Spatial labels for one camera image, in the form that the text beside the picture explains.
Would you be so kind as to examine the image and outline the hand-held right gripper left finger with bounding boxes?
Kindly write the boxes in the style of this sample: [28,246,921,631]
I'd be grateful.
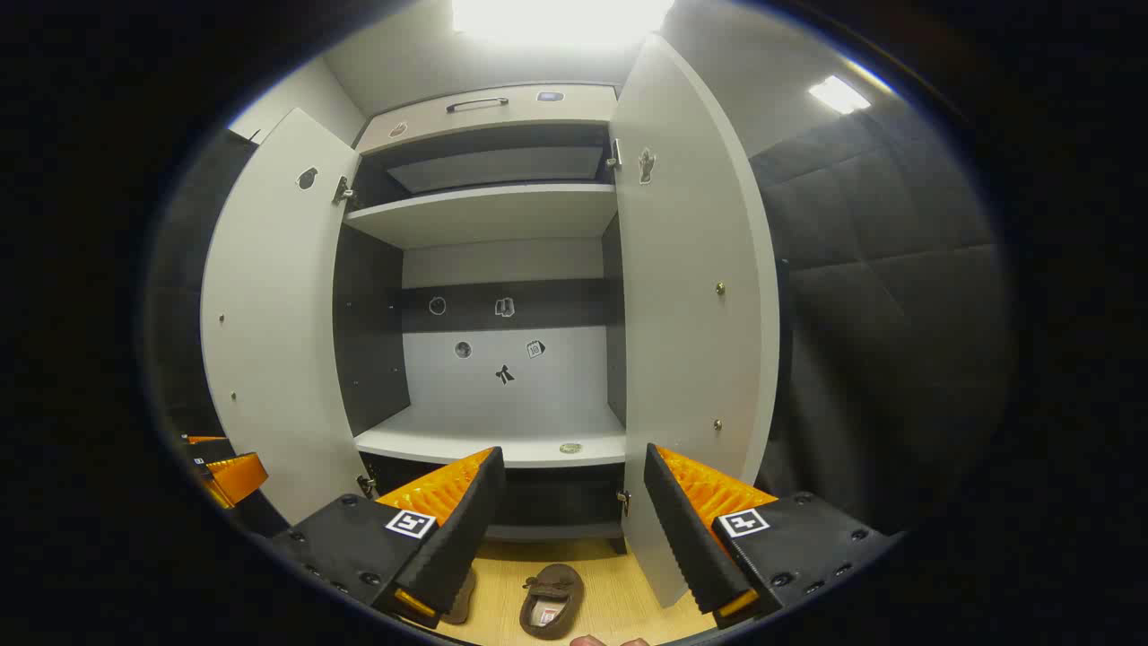
[272,446,506,629]

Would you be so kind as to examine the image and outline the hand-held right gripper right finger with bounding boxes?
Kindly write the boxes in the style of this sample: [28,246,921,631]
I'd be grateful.
[643,442,902,629]

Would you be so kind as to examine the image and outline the white shoe cabinet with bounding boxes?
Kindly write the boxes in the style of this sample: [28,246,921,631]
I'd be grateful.
[334,83,627,553]

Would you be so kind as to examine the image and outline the black backdrop cloth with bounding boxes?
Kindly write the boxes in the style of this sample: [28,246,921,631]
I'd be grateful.
[749,108,1016,539]

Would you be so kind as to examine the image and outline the small ceiling light panel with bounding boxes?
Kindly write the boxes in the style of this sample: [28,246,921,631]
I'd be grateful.
[809,75,871,115]

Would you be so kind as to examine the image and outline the large ceiling light panel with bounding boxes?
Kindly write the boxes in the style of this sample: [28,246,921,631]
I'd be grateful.
[453,0,674,46]

